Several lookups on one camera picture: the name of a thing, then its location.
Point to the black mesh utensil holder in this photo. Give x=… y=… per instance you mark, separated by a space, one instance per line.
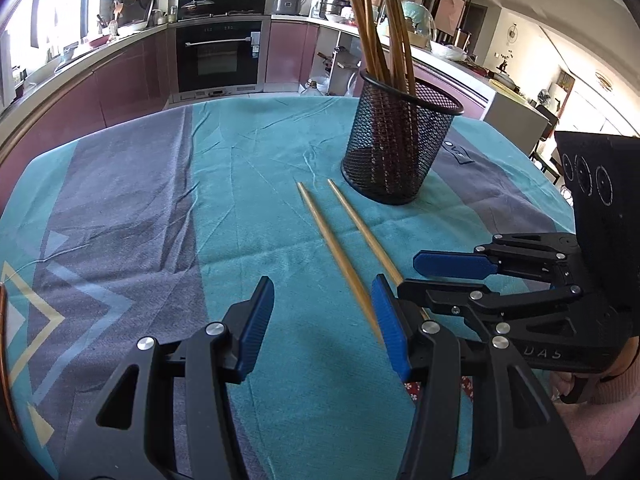
x=430 y=135

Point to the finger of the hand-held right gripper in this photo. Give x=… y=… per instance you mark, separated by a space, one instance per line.
x=450 y=266
x=445 y=296

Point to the person's pink clothing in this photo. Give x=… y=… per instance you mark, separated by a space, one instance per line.
x=590 y=440

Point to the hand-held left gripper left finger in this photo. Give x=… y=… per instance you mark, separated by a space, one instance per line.
x=255 y=325

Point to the framed picture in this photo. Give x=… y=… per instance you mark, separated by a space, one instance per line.
x=447 y=10

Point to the person's right forearm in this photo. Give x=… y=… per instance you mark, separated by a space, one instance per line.
x=622 y=375

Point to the teal grey printed tablecloth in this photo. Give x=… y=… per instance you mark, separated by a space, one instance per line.
x=150 y=210

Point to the person's right hand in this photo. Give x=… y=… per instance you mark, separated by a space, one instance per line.
x=558 y=386

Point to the silver countertop appliance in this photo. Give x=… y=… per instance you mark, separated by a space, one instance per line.
x=292 y=5

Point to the wok with lid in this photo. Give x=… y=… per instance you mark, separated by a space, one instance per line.
x=196 y=5

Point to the white kitchen countertop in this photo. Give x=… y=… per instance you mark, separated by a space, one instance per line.
x=470 y=77

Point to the black built-in oven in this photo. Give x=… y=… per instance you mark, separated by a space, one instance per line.
x=217 y=60

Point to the purple kitchen cabinets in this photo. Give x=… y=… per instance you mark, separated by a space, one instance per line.
x=125 y=75

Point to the green dome food cover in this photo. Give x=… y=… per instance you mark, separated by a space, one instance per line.
x=422 y=20

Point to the kitchen window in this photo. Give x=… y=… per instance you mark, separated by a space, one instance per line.
x=65 y=5

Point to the gold ceiling lamp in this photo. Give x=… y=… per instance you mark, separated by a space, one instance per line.
x=605 y=80

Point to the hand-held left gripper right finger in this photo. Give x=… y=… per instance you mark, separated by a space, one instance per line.
x=390 y=325

